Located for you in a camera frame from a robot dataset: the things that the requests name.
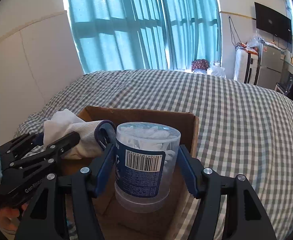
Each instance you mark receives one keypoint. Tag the person left hand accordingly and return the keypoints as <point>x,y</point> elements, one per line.
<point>7,214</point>

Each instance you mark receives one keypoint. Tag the clear floss pick jar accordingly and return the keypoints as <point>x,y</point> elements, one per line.
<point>145,160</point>

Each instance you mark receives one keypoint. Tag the brown cardboard box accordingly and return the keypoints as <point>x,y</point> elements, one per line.
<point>117,222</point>

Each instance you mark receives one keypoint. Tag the silver mini fridge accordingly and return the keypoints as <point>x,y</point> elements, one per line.
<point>270,66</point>

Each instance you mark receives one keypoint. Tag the white suitcase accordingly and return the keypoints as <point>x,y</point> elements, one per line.
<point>246,66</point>

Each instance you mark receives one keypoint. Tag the checkered bed quilt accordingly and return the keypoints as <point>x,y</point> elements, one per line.
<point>242,128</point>

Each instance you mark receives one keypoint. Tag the clear plastic bag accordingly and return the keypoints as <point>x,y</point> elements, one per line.
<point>215,69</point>

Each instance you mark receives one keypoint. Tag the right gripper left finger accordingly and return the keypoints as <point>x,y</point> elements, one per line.
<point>45,216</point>

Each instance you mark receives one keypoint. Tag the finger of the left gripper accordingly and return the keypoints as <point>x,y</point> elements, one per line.
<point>52,151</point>
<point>18,147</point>

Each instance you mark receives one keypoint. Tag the teal window curtain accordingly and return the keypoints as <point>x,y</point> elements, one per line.
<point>144,34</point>

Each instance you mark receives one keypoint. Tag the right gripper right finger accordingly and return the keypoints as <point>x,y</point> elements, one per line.
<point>245,216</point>

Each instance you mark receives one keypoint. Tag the dark red patterned bag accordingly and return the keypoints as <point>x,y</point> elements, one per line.
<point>201,64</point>

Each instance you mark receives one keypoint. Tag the black wall television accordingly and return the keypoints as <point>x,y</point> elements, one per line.
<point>273,22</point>

